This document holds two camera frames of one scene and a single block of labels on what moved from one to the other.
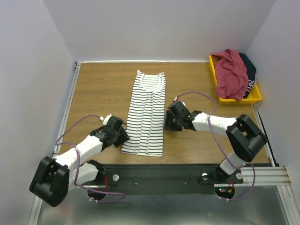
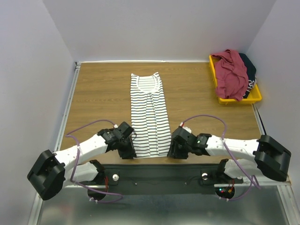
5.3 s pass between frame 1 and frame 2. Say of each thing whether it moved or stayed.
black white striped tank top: moved
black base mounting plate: stayed
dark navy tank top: stayed
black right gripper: moved
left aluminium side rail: stayed
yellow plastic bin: stayed
